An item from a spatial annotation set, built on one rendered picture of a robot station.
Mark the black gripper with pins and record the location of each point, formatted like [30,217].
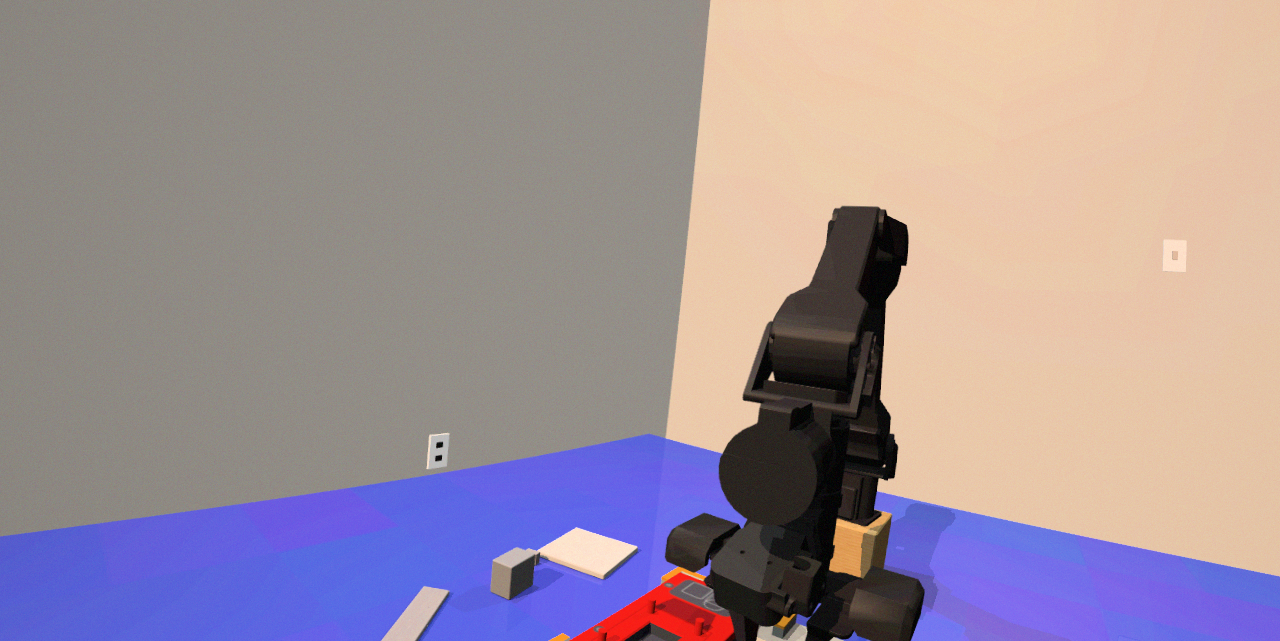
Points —
[883,606]

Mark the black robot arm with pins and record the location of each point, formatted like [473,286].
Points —
[821,424]

